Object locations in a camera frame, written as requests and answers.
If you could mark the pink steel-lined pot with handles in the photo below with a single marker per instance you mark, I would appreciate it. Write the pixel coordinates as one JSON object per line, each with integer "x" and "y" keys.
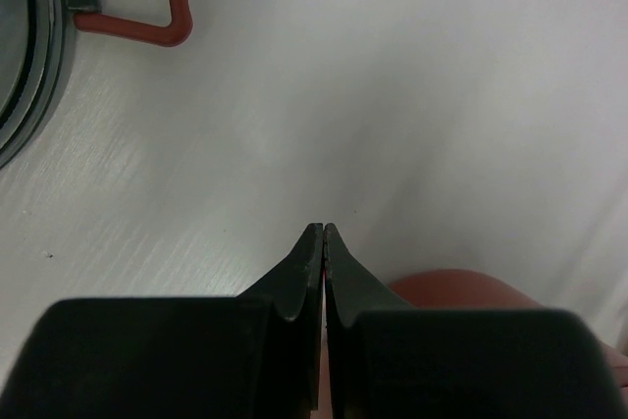
{"x": 460, "y": 289}

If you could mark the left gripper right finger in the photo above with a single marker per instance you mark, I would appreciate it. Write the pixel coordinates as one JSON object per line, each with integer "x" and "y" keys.
{"x": 388, "y": 359}

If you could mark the grey transparent lid with handles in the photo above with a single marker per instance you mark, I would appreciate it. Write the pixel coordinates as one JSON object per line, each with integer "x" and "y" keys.
{"x": 35, "y": 46}

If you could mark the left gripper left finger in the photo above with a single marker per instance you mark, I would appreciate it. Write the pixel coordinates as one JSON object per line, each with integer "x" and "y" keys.
{"x": 254, "y": 355}

